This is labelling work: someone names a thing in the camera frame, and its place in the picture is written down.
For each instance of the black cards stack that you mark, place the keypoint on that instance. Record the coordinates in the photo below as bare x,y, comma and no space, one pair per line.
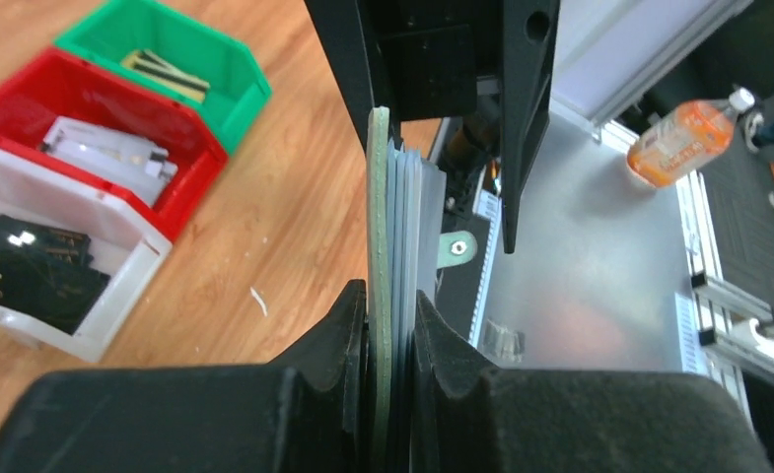
47,273

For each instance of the red plastic bin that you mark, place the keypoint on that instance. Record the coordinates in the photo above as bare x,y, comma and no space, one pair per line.
68,115

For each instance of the white plastic bin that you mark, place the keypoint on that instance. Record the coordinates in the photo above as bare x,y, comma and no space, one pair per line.
124,245

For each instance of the teal leather card holder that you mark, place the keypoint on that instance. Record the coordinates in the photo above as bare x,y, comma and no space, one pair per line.
406,249

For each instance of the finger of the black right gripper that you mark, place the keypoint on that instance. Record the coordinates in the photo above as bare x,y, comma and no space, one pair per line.
529,32
347,33

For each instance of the orange drink bottle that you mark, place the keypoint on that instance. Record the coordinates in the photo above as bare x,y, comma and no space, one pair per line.
694,134

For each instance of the gold cards in green bin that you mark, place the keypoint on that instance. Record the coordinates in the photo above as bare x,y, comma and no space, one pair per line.
149,64

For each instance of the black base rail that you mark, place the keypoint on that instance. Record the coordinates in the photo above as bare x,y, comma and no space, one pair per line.
463,290

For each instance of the green plastic bin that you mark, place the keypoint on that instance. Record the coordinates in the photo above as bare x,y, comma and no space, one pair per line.
238,90

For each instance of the white cards stack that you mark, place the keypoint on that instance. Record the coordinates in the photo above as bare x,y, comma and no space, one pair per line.
130,161

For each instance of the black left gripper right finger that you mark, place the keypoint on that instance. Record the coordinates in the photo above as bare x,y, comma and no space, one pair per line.
472,416

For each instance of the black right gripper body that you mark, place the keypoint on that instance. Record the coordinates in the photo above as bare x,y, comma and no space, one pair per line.
435,52

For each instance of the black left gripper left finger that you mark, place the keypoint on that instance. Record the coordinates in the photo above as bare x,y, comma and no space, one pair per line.
300,412

